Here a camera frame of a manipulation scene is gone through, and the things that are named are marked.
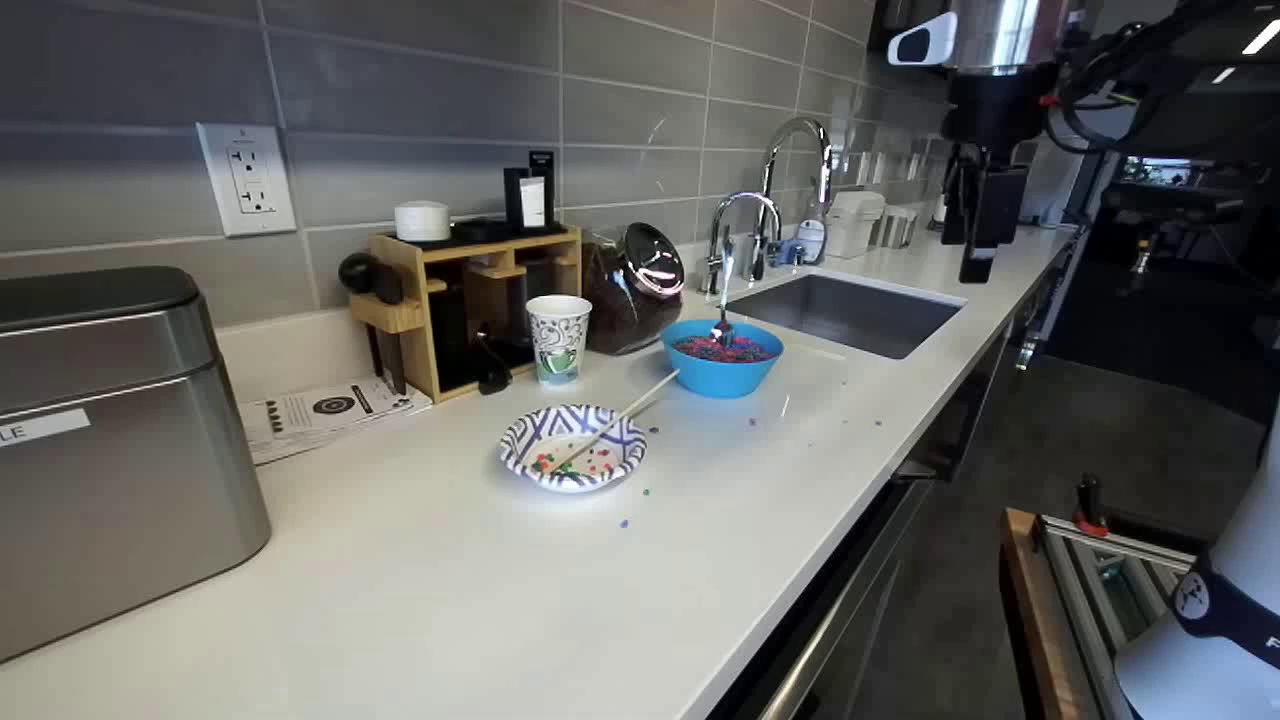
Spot small soap bottle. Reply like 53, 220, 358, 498
793, 217, 831, 269

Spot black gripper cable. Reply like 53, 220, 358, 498
1042, 15, 1204, 154

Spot printed paper card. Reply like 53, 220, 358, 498
243, 374, 435, 467

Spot wooden cart with metal rail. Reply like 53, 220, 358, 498
997, 502, 1204, 720

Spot small chrome faucet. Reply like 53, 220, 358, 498
705, 186, 787, 308

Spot black bottle white label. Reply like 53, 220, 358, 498
500, 149, 559, 230

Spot white wall outlet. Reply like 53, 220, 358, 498
191, 119, 302, 239

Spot white blue patterned bowl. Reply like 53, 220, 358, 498
496, 399, 652, 497

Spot thin white stick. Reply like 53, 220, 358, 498
551, 368, 684, 471

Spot black round knob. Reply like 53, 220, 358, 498
336, 250, 404, 308

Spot tall chrome faucet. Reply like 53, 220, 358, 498
755, 112, 851, 254

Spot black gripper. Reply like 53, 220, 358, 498
941, 62, 1063, 286

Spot small white cup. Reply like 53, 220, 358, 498
392, 197, 456, 248

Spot stainless steel bin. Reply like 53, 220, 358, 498
0, 264, 276, 666

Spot patterned paper cup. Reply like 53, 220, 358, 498
525, 291, 595, 393

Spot wooden organiser rack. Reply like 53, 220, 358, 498
348, 223, 588, 408

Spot black kettle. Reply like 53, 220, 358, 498
580, 220, 689, 359

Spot coloured gravel pile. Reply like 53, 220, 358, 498
673, 329, 775, 368

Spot red clamp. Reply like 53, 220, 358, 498
1072, 474, 1113, 543

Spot steel sink basin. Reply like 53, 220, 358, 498
729, 272, 966, 362

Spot steel dishwasher handle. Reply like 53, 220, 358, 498
755, 480, 938, 720

